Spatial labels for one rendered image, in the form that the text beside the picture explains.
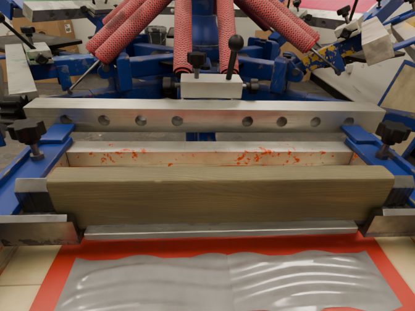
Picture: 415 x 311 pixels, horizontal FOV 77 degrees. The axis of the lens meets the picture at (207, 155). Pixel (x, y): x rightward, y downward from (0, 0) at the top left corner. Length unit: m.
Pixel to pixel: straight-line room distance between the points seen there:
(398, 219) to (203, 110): 0.34
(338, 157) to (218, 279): 0.33
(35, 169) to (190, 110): 0.26
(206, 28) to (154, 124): 0.59
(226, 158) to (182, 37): 0.40
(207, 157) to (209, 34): 0.64
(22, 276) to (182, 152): 0.27
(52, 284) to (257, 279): 0.22
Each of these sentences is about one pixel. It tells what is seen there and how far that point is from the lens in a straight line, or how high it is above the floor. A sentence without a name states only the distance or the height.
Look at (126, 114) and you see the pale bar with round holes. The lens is 0.51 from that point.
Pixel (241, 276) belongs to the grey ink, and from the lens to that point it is 0.33.
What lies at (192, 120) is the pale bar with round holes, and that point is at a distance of 0.51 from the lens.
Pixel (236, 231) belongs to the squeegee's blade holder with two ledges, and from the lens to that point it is 0.32.
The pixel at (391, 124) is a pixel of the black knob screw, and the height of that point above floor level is 1.06.
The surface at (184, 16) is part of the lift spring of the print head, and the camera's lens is 0.82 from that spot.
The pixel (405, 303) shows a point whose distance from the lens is 0.39.
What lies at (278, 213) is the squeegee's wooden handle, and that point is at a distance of 0.33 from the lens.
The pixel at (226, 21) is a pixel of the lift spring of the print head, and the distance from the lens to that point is 0.82.
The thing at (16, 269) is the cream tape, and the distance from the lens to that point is 0.39.
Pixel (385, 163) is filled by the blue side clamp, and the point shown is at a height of 1.00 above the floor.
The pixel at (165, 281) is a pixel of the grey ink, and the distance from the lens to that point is 0.32.
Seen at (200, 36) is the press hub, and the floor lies 1.09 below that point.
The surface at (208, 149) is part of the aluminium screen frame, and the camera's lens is 0.47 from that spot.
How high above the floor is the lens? 1.23
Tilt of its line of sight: 32 degrees down
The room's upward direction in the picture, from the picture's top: 2 degrees clockwise
